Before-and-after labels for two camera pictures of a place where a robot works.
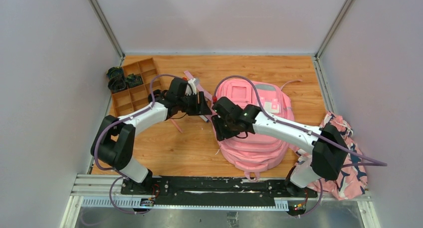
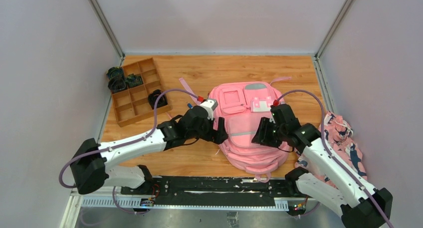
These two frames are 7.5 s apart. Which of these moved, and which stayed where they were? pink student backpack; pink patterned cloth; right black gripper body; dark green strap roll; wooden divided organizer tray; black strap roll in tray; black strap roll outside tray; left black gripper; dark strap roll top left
Moved: pink student backpack; right black gripper body; left black gripper
Stayed: pink patterned cloth; dark green strap roll; black strap roll in tray; black strap roll outside tray; dark strap roll top left; wooden divided organizer tray
